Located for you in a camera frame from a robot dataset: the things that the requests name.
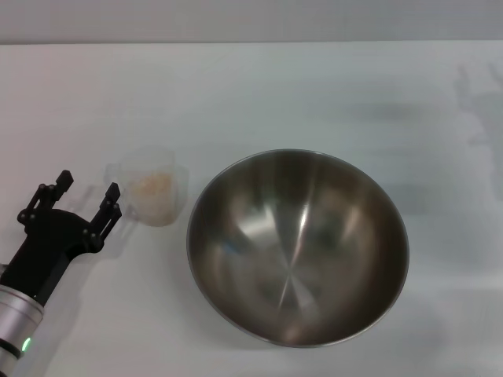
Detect white rice grains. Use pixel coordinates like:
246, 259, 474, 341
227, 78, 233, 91
129, 172, 176, 227

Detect clear plastic measuring cup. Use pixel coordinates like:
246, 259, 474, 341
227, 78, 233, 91
104, 145, 190, 229

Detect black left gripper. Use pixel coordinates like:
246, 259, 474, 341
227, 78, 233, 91
0, 169, 123, 307

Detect stainless steel mixing bowl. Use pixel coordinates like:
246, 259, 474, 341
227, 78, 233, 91
185, 148, 411, 349

